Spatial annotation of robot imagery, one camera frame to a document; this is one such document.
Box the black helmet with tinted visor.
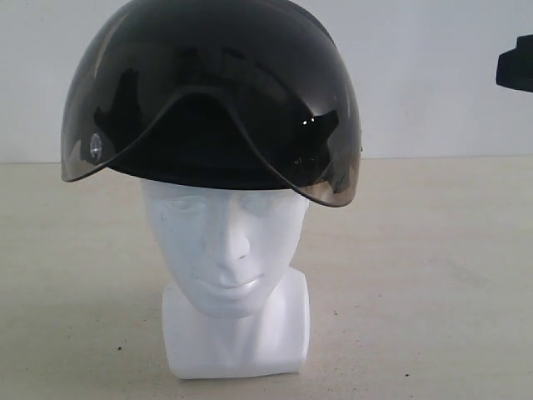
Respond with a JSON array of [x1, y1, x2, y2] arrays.
[[61, 1, 361, 208]]

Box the white mannequin head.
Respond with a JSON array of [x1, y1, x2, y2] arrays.
[[142, 180, 311, 379]]

